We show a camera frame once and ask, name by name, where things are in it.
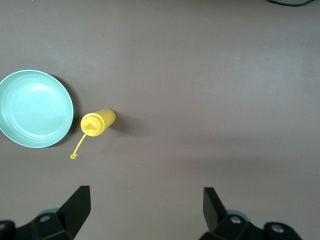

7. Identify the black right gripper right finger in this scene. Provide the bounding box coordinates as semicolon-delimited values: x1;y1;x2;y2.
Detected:
199;186;304;240

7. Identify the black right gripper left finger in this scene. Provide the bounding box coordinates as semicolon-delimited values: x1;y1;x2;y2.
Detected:
0;185;91;240

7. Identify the yellow mustard squeeze bottle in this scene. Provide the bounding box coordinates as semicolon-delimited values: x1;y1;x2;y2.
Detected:
70;108;117;160

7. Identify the mint green plate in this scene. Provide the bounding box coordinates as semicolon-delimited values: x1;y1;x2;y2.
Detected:
0;69;75;149

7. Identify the brown table cover sheet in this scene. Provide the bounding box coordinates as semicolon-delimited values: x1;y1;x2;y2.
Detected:
0;0;320;240

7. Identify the black looping floor cable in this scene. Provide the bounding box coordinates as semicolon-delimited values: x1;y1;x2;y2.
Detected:
264;0;316;7

